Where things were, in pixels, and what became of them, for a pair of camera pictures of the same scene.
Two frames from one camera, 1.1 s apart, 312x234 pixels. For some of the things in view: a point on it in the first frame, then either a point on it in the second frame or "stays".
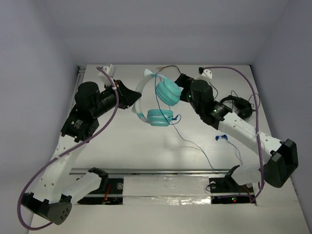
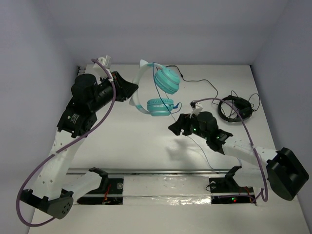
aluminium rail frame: [167, 186] stays
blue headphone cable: [174, 127] → [171, 112]
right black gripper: [184, 81] → [183, 123]
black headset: [243, 107] stays
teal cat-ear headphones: [167, 91] → [166, 80]
